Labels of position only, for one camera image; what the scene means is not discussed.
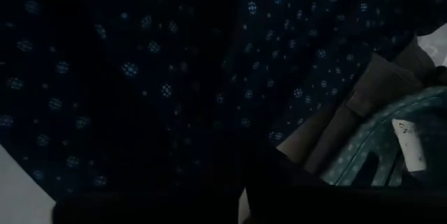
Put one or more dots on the navy dotted garment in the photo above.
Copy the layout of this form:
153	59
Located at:
139	60

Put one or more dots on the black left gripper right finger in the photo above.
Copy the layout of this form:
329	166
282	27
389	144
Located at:
331	206

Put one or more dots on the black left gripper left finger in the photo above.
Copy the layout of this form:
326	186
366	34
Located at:
157	206

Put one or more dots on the teal patterned shirt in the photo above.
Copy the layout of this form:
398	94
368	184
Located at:
370	136

